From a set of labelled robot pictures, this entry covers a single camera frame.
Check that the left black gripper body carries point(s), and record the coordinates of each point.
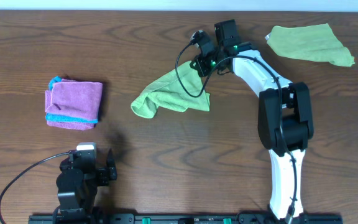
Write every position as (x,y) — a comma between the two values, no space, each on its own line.
(105,172)

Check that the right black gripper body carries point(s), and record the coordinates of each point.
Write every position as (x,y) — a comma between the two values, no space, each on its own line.
(207,64)

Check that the green cloth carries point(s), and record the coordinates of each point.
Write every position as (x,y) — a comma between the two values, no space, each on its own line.
(315,43)
(176,91)

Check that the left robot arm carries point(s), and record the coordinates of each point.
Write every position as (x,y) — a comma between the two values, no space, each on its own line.
(78,185)

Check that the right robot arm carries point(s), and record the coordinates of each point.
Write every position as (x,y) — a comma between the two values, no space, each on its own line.
(285,121)

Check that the folded purple cloth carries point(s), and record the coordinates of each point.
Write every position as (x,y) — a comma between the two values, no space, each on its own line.
(75,98)

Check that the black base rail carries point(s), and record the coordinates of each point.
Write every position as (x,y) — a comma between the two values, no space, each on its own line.
(244,218)

